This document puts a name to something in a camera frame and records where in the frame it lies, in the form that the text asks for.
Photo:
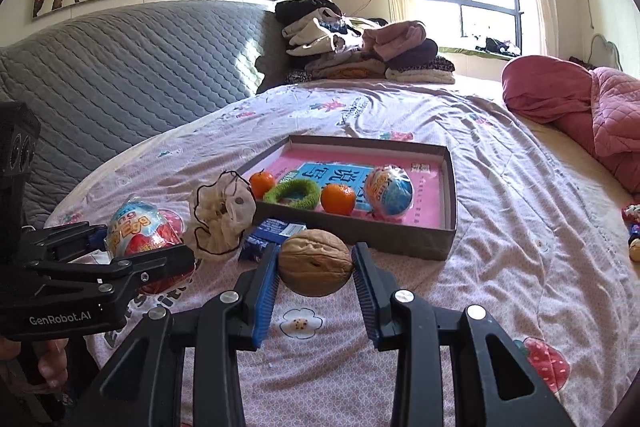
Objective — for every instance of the white ornate chair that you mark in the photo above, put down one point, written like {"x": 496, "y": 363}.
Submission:
{"x": 602, "y": 38}

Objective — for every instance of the green windowsill mat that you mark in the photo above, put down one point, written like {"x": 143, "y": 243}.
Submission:
{"x": 465, "y": 53}

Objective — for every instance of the orange tangerine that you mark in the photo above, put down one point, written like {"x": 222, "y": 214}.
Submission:
{"x": 338, "y": 198}
{"x": 262, "y": 184}

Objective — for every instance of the small blue snack packet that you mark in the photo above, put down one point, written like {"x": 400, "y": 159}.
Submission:
{"x": 635, "y": 231}

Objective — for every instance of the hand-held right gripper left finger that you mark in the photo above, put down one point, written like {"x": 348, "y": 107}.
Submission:
{"x": 265, "y": 302}

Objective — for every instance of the blue toy egg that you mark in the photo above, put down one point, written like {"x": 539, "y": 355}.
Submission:
{"x": 390, "y": 192}

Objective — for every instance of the pink book with blue label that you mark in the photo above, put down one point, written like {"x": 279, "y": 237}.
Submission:
{"x": 430, "y": 197}

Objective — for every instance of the strawberry print bed cover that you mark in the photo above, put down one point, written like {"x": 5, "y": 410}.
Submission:
{"x": 450, "y": 297}

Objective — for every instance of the brown cardboard box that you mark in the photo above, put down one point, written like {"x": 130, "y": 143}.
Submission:
{"x": 400, "y": 244}

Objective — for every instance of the red toy egg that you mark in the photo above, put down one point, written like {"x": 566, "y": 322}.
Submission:
{"x": 140, "y": 232}

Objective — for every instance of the blue cookie packet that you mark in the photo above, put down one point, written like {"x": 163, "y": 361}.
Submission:
{"x": 265, "y": 232}

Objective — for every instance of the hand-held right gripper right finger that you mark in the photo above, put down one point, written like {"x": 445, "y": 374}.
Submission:
{"x": 367, "y": 302}

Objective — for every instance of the beige bed sheet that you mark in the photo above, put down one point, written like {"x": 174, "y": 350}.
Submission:
{"x": 575, "y": 167}

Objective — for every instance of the person's left hand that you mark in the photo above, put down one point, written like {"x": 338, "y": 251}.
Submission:
{"x": 52, "y": 359}

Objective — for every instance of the grey quilted headboard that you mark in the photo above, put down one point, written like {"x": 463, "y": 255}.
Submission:
{"x": 125, "y": 72}

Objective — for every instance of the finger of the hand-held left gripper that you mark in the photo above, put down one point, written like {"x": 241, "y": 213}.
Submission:
{"x": 60, "y": 244}
{"x": 150, "y": 264}

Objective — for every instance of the dark clothes on windowsill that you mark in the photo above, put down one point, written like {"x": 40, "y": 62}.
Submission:
{"x": 495, "y": 44}

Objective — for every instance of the pile of folded clothes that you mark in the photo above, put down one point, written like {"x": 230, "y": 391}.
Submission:
{"x": 350, "y": 52}

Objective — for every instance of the pink quilted blanket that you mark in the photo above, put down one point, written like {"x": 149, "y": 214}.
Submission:
{"x": 550, "y": 92}

